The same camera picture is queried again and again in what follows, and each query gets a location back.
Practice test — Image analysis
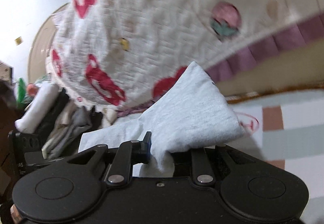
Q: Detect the light blue printed t-shirt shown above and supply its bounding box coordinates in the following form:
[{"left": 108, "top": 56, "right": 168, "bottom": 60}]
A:
[{"left": 79, "top": 62, "right": 247, "bottom": 177}]

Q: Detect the stack of folded clothes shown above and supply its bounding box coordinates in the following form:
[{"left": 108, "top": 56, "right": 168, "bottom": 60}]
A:
[{"left": 15, "top": 81, "right": 116, "bottom": 159}]

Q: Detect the white quilt with red prints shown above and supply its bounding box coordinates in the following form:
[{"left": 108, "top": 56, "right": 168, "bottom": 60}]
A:
[{"left": 47, "top": 0, "right": 323, "bottom": 112}]

